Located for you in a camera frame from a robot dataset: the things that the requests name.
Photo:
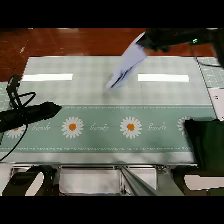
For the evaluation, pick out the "light blue shirt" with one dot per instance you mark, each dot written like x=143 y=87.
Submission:
x=131 y=60

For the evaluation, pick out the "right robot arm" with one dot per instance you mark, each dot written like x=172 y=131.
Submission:
x=173 y=36

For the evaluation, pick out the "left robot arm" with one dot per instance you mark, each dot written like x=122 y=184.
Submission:
x=31 y=112

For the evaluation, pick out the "dark green garment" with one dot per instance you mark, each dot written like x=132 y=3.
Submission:
x=208 y=146

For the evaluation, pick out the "white garment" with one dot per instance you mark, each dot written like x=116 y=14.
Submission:
x=218 y=103

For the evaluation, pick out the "silver frame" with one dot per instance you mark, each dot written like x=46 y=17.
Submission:
x=90 y=180

